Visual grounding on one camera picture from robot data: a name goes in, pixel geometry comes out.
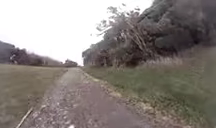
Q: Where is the dry brownish grass field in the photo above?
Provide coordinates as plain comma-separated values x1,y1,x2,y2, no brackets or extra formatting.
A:
0,63,69,128

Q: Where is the row of dense trees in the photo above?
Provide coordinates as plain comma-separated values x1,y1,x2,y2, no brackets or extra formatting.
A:
81,0,216,69

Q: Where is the grey gravel dirt path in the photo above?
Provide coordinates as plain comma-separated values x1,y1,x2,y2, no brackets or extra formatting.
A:
20,66,184,128

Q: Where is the pale stick on ground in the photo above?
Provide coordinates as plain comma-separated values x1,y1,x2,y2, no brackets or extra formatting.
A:
15,107,35,128

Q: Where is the green grass verge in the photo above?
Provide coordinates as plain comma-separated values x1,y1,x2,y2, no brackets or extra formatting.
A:
81,46,216,128

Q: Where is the distant dark tree line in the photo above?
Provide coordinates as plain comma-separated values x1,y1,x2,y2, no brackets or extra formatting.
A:
0,38,79,68

